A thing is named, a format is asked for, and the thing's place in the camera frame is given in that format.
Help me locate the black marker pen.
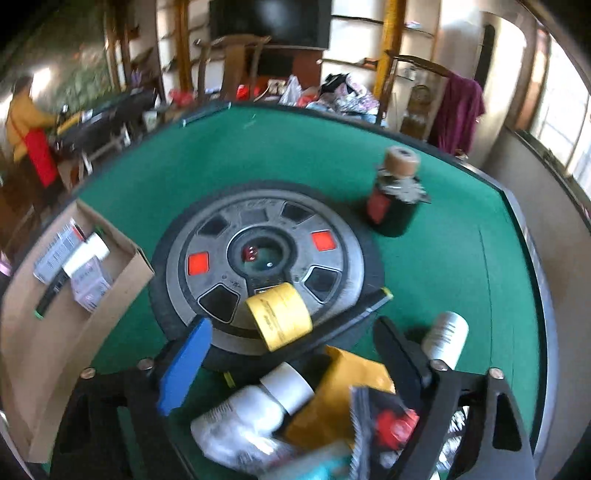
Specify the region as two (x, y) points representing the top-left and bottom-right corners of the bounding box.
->
(181, 104), (230, 127)

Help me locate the yellow tape roll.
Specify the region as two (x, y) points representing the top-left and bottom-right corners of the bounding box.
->
(245, 282), (314, 352)

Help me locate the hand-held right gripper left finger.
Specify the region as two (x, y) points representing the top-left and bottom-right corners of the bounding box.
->
(48, 316), (214, 480)

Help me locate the yellow pillar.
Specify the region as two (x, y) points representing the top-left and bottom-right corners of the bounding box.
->
(376, 0), (407, 114)

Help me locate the pile of patterned clothes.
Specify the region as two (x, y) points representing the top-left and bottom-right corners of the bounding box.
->
(307, 71), (384, 121)

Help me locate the dark bottle with tan cap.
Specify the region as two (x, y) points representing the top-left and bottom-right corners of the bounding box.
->
(367, 147), (432, 238)

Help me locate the small grey carton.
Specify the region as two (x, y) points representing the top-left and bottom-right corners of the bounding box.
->
(70, 257), (115, 313)

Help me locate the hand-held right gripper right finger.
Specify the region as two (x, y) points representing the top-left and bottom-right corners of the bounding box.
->
(373, 316), (539, 480)

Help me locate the round grey table dial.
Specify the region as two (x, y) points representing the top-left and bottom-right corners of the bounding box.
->
(148, 181), (386, 372)

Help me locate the white labelled bottle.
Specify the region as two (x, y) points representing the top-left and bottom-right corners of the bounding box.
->
(190, 362), (315, 476)

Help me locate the light blue tissue packet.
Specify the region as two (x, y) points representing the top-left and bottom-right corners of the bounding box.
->
(259, 440), (356, 480)

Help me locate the white plastic bag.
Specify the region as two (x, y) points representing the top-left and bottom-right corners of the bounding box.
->
(278, 76), (303, 106)

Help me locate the black and red comb pack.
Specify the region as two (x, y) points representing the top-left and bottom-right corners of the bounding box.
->
(348, 385), (421, 480)

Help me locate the cardboard box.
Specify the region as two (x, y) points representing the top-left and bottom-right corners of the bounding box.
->
(0, 199), (155, 463)

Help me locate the purple cloth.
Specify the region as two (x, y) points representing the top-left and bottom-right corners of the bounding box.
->
(429, 76), (485, 155)

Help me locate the long black bar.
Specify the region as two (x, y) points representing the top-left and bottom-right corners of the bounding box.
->
(224, 287), (394, 386)

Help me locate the green wall mural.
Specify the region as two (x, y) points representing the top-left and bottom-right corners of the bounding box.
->
(0, 0), (116, 100)

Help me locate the black television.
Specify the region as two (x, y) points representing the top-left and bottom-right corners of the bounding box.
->
(210, 0), (333, 51)

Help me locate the white cylindrical bottle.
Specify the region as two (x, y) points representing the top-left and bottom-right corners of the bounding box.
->
(421, 311), (470, 367)

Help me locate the dark mahjong table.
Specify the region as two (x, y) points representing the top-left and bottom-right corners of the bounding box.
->
(55, 90), (158, 171)

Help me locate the black pen with green cap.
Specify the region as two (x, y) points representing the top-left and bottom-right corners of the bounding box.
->
(34, 270), (70, 320)

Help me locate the wooden chair with cloth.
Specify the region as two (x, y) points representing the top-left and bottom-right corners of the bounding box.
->
(376, 53), (467, 139)

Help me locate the long grey carton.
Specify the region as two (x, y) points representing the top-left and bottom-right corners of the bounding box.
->
(33, 218), (88, 284)

